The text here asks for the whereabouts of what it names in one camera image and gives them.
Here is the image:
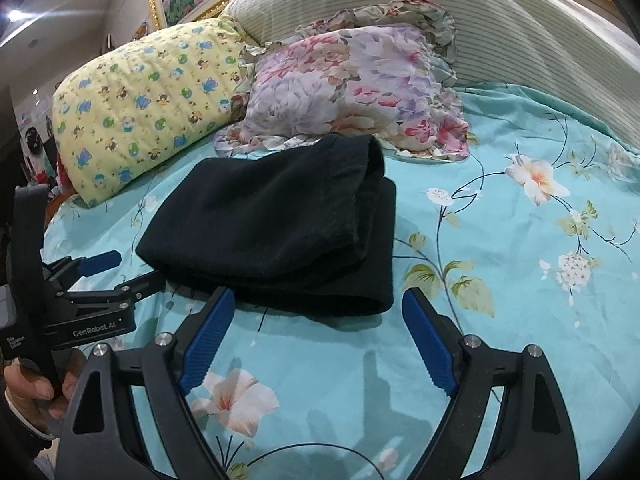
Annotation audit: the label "teal floral bed sheet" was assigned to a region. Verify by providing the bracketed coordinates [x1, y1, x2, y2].
[41, 81, 640, 480]

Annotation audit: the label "yellow cartoon print pillow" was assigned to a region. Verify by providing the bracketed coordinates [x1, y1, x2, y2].
[52, 15, 252, 207]

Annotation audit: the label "black pants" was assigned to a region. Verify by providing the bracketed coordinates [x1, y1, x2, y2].
[136, 134, 396, 318]

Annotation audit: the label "striped cream headboard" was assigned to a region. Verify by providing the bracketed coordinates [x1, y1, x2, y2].
[224, 0, 639, 146]

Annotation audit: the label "person's left hand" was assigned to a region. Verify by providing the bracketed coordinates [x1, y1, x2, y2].
[3, 349, 87, 434]

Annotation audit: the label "pink floral ruffled pillow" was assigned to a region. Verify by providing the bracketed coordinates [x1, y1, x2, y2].
[214, 0, 469, 162]

